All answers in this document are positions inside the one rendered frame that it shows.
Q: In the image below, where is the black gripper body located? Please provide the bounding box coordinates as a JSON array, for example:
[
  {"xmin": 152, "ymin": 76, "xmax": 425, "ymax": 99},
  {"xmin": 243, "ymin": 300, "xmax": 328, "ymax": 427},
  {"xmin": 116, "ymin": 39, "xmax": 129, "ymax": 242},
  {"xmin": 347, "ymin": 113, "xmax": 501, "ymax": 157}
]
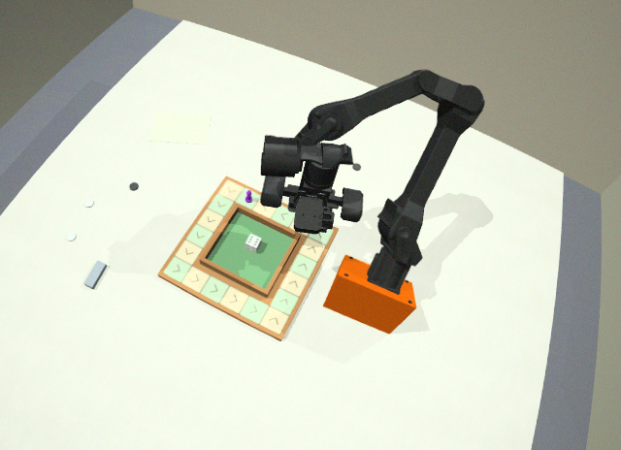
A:
[{"xmin": 260, "ymin": 170, "xmax": 364, "ymax": 222}]

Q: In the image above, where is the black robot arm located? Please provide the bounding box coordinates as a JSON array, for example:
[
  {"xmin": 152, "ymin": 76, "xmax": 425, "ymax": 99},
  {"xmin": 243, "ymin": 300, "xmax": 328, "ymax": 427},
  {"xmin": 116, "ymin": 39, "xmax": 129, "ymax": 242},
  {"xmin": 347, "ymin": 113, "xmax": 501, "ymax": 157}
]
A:
[{"xmin": 260, "ymin": 69, "xmax": 485, "ymax": 295}]

